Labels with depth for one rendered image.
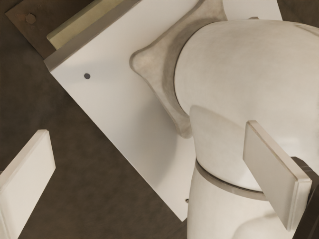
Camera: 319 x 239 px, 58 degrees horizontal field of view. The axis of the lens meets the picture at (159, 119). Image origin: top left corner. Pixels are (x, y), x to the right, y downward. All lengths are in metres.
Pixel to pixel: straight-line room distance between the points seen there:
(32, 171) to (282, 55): 0.23
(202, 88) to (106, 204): 0.83
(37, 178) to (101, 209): 0.95
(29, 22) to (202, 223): 0.61
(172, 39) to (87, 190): 0.73
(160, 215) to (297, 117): 1.04
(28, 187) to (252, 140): 0.13
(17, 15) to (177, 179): 0.54
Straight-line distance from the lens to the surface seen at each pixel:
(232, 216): 0.36
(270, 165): 0.17
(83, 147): 0.96
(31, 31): 0.81
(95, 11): 0.49
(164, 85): 0.44
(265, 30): 0.33
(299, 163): 0.17
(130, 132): 0.47
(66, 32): 0.48
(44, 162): 0.19
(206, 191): 0.37
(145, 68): 0.43
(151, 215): 1.24
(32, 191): 0.18
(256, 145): 0.18
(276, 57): 0.30
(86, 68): 0.42
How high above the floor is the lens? 0.82
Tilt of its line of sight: 54 degrees down
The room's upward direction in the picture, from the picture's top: 131 degrees clockwise
